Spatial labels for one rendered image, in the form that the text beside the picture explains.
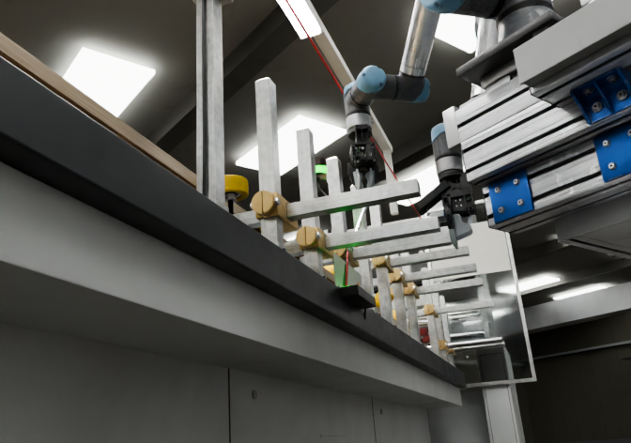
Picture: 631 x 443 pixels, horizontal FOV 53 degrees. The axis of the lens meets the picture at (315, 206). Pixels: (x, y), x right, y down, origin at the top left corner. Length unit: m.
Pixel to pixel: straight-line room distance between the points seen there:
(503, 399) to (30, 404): 3.23
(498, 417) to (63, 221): 3.40
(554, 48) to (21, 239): 0.83
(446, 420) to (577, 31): 3.24
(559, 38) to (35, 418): 0.97
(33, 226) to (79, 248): 0.07
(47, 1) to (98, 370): 4.19
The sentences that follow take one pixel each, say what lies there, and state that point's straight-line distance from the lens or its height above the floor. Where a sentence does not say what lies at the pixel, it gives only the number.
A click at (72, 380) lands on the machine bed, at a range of 1.05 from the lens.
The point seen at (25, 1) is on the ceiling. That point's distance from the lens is 5.14.
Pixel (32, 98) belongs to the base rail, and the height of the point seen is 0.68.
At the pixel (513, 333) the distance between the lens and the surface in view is 3.94.
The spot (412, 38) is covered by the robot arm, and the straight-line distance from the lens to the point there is 1.84.
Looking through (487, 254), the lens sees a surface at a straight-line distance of 4.04.
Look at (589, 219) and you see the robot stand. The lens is 1.30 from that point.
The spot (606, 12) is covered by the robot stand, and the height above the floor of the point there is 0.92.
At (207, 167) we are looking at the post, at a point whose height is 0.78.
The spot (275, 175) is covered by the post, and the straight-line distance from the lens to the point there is 1.32.
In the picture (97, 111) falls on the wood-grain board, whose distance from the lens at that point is 1.13.
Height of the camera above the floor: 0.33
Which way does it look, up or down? 21 degrees up
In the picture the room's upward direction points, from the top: 4 degrees counter-clockwise
